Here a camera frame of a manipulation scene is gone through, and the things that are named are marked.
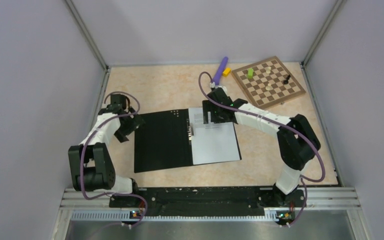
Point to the white chess piece upper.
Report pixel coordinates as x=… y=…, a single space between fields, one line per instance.
x=268 y=70

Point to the aluminium front rail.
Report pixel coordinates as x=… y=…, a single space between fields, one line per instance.
x=98 y=209

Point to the white chess piece lower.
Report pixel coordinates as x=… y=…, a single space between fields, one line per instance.
x=269 y=87

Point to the green block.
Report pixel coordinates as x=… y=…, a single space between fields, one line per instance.
x=250 y=73

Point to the white printed paper stack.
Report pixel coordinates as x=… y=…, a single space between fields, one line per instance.
x=212 y=143

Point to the wooden chessboard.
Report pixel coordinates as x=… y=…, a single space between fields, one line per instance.
x=255 y=88

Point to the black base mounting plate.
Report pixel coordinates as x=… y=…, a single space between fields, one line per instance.
x=222 y=201

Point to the teal folder black inside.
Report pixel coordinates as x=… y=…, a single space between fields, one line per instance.
x=162 y=142

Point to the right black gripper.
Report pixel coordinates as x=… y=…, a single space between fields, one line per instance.
x=208 y=106

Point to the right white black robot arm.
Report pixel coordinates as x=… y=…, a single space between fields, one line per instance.
x=297 y=141

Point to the metal folder clip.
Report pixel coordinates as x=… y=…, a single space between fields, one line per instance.
x=190 y=132

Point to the purple cylindrical handle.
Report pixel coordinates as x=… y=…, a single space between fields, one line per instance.
x=218 y=74

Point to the yellow block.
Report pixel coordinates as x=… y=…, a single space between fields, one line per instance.
x=226 y=72

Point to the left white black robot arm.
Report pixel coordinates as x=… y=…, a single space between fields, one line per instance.
x=91 y=166

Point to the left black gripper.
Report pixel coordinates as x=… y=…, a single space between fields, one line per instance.
x=136 y=122

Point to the white chess piece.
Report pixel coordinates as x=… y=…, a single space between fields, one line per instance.
x=268 y=70
x=269 y=87

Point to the black chess piece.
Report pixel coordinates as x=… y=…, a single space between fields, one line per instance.
x=286 y=81

